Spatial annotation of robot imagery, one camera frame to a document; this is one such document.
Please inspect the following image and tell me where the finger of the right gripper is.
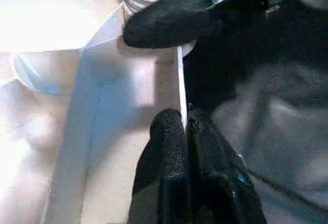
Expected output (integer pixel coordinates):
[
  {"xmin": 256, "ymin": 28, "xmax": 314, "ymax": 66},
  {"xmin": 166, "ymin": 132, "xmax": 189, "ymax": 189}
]
[{"xmin": 122, "ymin": 0, "xmax": 224, "ymax": 49}]

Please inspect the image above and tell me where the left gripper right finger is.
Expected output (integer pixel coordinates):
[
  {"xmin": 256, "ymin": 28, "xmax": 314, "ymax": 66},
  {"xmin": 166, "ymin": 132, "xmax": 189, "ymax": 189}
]
[{"xmin": 187, "ymin": 110, "xmax": 267, "ymax": 224}]

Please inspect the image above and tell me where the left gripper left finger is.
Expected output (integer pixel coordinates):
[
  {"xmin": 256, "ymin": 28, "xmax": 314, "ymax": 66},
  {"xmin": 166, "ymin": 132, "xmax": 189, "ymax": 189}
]
[{"xmin": 128, "ymin": 108, "xmax": 192, "ymax": 224}]

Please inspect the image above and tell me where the white plastic table top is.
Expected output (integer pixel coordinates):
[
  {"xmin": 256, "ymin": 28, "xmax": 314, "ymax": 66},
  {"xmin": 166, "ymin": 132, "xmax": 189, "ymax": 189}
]
[{"xmin": 0, "ymin": 0, "xmax": 198, "ymax": 224}]

